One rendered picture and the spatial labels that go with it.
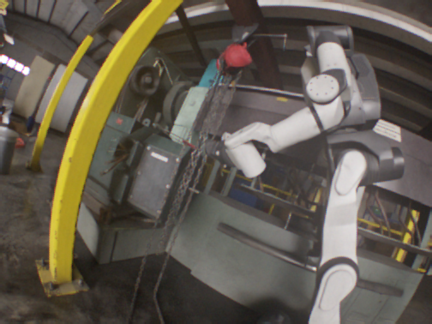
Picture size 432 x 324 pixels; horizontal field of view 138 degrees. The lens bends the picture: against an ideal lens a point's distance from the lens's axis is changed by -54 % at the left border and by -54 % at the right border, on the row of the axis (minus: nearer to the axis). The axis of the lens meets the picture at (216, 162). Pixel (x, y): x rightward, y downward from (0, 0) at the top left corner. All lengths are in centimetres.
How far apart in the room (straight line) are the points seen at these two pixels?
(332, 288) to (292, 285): 63
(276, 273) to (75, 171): 115
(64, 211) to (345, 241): 96
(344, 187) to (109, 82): 83
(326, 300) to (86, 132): 93
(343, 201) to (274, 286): 79
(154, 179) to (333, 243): 80
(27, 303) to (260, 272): 123
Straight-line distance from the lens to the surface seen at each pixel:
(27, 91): 667
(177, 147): 92
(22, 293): 98
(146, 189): 93
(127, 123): 107
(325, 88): 42
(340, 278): 58
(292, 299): 125
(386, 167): 65
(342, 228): 60
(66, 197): 74
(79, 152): 70
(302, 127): 42
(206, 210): 130
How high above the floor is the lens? 76
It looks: 3 degrees up
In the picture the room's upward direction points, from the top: 21 degrees clockwise
